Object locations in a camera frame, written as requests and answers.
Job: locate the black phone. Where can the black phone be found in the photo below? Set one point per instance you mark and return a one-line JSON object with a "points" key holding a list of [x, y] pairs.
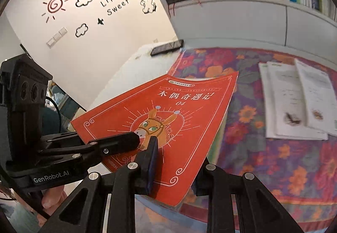
{"points": [[167, 47]]}

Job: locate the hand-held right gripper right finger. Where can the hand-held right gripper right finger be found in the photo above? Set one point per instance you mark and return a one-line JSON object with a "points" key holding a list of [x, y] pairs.
{"points": [[208, 183]]}

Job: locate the white book with orange insect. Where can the white book with orange insect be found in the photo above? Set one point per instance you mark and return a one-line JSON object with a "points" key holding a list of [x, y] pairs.
{"points": [[316, 85]]}

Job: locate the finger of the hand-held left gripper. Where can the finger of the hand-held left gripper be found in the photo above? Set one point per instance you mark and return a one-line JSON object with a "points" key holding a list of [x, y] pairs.
{"points": [[118, 142], [60, 139]]}

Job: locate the person's left hand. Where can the person's left hand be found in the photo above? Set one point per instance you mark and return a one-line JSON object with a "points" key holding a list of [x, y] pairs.
{"points": [[54, 197]]}

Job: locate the white bookshelf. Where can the white bookshelf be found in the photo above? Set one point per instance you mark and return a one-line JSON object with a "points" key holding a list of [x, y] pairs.
{"points": [[237, 22]]}

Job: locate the red book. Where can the red book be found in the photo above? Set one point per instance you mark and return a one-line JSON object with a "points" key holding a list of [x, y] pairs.
{"points": [[189, 117]]}

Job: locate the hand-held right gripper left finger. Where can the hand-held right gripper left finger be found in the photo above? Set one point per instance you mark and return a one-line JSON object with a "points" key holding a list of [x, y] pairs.
{"points": [[152, 167]]}

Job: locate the floral blanket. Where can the floral blanket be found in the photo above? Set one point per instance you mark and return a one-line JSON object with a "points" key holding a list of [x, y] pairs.
{"points": [[250, 169]]}

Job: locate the white light switch panel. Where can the white light switch panel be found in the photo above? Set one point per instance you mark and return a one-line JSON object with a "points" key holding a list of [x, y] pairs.
{"points": [[56, 37]]}

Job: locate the white book with dark insect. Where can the white book with dark insect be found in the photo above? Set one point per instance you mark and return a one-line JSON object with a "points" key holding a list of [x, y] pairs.
{"points": [[287, 91]]}

